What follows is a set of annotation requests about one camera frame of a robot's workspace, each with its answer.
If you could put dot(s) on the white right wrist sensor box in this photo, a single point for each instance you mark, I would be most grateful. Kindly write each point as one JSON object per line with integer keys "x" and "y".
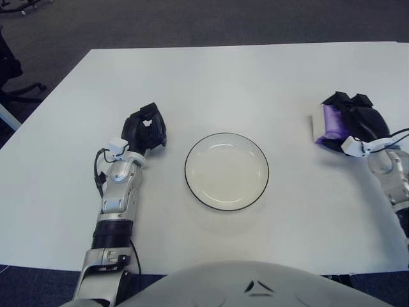
{"x": 353, "y": 147}

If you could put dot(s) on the white left wrist sensor box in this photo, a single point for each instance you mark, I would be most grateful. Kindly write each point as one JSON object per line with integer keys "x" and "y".
{"x": 117, "y": 145}

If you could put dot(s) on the white desk leg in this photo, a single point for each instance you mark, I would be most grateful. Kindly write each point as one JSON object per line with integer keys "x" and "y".
{"x": 9, "y": 118}

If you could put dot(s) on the black chair base with castors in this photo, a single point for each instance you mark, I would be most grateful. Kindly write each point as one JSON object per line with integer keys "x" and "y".
{"x": 19, "y": 5}

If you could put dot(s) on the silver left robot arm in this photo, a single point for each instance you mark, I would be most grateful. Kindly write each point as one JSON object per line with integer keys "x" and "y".
{"x": 118, "y": 192}

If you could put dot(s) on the purple tissue paper pack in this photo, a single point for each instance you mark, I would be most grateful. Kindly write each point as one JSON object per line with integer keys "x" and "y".
{"x": 329, "y": 121}

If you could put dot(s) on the grey robot torso shell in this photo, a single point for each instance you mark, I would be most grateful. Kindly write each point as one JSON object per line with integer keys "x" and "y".
{"x": 223, "y": 288}

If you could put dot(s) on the white plate with black rim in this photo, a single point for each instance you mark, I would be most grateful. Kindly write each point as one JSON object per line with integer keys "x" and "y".
{"x": 227, "y": 172}

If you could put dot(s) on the white wrist sensor box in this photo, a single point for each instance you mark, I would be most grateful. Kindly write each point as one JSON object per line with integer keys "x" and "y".
{"x": 117, "y": 145}
{"x": 353, "y": 147}

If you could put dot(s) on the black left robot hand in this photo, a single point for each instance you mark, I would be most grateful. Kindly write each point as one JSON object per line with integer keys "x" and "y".
{"x": 135, "y": 131}

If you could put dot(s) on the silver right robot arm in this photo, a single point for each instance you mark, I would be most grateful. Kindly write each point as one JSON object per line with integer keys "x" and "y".
{"x": 393, "y": 176}

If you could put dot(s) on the black office chair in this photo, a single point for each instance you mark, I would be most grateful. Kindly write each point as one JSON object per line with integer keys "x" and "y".
{"x": 8, "y": 64}

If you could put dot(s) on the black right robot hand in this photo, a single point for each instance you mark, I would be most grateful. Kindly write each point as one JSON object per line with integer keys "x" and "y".
{"x": 367, "y": 124}

